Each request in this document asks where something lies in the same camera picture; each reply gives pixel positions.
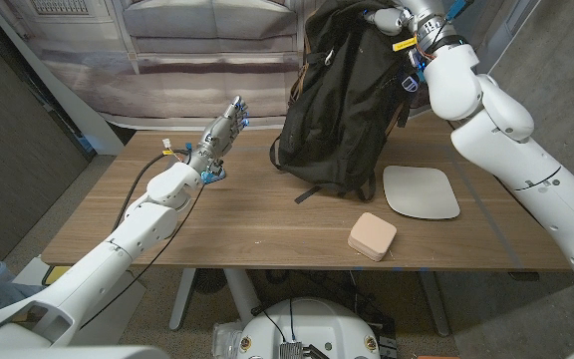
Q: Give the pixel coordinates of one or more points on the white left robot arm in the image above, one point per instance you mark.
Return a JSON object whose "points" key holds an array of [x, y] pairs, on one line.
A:
{"points": [[117, 249]]}

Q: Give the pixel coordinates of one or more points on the white table leg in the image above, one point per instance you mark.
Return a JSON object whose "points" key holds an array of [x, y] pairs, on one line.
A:
{"points": [[242, 294], [182, 299]]}

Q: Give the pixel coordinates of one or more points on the grey table leg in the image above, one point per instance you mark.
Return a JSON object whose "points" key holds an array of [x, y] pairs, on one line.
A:
{"points": [[434, 304]]}

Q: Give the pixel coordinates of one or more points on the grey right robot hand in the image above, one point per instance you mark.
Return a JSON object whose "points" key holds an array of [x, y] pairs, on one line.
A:
{"points": [[429, 20]]}

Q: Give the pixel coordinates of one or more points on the white paper plate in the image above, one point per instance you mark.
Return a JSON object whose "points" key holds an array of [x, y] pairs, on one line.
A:
{"points": [[419, 192]]}

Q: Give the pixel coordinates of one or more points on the round black floor fan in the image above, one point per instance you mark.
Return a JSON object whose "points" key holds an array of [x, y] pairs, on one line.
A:
{"points": [[209, 280]]}

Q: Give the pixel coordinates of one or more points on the black backpack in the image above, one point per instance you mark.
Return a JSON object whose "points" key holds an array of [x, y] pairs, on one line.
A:
{"points": [[347, 109]]}

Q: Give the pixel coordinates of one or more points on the clear plastic bag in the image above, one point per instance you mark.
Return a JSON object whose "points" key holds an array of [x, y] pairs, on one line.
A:
{"points": [[224, 341]]}

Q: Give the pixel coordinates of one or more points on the dark wooden door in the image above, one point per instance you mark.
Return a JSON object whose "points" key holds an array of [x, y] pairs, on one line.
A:
{"points": [[13, 149]]}

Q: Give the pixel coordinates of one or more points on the printed room backdrop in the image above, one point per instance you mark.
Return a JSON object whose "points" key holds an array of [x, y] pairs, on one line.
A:
{"points": [[192, 75]]}

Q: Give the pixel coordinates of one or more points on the yellow black floor item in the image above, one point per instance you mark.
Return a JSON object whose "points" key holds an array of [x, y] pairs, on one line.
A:
{"points": [[57, 274]]}

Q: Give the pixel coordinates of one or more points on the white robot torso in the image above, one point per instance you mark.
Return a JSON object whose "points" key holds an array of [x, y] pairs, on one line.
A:
{"points": [[317, 324]]}

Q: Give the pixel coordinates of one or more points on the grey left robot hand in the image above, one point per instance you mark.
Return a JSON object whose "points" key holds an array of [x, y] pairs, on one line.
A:
{"points": [[219, 137]]}

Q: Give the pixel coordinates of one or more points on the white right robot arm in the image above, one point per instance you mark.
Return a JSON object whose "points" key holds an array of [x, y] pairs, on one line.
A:
{"points": [[516, 159]]}

